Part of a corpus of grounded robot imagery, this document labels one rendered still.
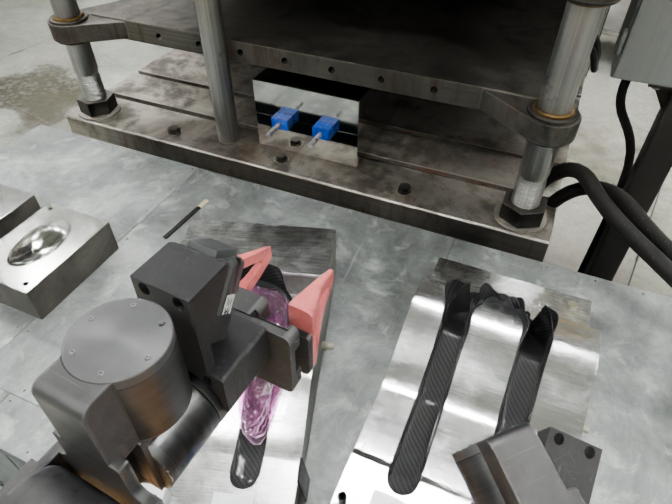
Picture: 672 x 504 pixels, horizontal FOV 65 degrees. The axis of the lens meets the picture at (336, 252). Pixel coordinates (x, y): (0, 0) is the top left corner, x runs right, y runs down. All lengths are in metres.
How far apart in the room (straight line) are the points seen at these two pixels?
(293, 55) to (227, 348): 0.96
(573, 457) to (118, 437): 0.35
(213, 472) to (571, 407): 0.47
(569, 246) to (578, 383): 1.69
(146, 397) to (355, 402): 0.57
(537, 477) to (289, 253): 0.59
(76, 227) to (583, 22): 0.95
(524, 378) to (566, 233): 1.76
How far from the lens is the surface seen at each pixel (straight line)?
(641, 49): 1.15
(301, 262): 0.87
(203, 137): 1.46
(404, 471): 0.71
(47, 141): 1.56
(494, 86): 1.14
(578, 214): 2.63
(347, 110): 1.23
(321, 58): 1.22
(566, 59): 1.01
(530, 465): 0.41
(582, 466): 0.50
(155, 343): 0.30
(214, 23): 1.29
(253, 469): 0.74
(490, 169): 1.35
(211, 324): 0.33
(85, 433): 0.30
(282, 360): 0.39
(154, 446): 0.35
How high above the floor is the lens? 1.52
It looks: 44 degrees down
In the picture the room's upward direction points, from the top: straight up
